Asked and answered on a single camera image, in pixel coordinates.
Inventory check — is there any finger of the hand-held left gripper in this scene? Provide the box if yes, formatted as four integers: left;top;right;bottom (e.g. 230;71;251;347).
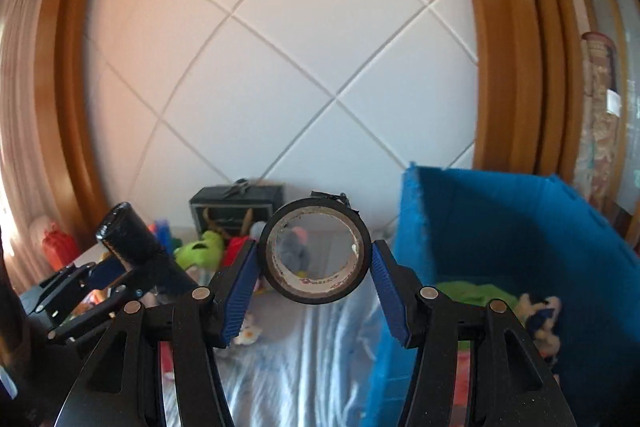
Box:
47;282;153;348
20;256;132;315

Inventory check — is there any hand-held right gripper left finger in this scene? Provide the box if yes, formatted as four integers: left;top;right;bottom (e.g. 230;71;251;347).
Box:
55;239;261;427

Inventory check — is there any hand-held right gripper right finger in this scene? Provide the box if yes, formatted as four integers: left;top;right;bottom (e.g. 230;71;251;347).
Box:
370;239;578;427

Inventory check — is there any small white bear plush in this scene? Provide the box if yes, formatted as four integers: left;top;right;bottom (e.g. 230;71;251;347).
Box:
234;313;264;346

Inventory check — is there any black tape roll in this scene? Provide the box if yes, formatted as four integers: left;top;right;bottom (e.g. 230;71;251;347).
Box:
258;191;373;306

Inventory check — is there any black flashlight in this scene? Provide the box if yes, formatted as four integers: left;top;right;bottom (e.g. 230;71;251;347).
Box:
96;202;198;295

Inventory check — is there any blue plastic crate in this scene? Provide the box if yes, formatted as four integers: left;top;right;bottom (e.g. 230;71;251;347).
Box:
364;161;640;427

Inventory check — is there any small bear plush blue outfit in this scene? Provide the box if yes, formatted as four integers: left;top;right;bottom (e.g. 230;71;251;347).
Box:
514;294;562;354

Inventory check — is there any red handbag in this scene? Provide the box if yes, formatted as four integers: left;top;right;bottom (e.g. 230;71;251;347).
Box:
42;229;81;269

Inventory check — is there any green frog plush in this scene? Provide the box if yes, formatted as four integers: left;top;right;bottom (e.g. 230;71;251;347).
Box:
174;229;226;271

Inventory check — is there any green cloth in crate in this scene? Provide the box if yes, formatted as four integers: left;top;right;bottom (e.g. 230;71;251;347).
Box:
434;281;517;309

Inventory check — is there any beige curtain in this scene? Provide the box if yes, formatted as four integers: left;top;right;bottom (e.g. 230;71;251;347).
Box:
0;0;47;258

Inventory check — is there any rolled patterned carpet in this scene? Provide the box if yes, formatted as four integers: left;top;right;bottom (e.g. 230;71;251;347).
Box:
574;32;627;208

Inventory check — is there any black gift box with handle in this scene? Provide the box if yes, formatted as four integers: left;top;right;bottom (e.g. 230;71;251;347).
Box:
188;179;286;241

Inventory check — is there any brown wooden wall frame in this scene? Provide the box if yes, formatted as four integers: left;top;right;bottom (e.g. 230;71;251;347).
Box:
34;0;132;259
446;0;587;181

